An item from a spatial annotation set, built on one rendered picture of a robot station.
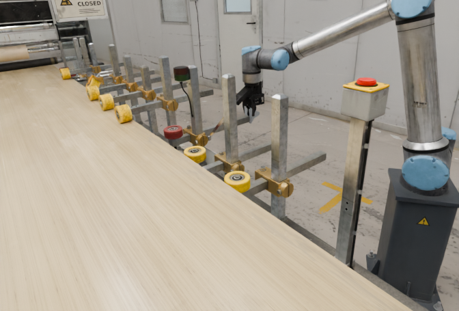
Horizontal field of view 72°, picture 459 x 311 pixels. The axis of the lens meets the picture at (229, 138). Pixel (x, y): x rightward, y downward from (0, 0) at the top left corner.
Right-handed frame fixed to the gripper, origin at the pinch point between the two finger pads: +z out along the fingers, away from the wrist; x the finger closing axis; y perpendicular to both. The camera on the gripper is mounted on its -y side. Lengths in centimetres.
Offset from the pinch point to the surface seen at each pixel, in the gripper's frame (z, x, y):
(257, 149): 0.6, -26.5, -17.5
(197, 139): -3.0, -7.6, -35.1
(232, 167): 0.5, -31.7, -34.8
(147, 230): -7, -54, -78
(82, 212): -7, -36, -88
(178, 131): -7.7, -4.0, -41.9
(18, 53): -22, 225, -75
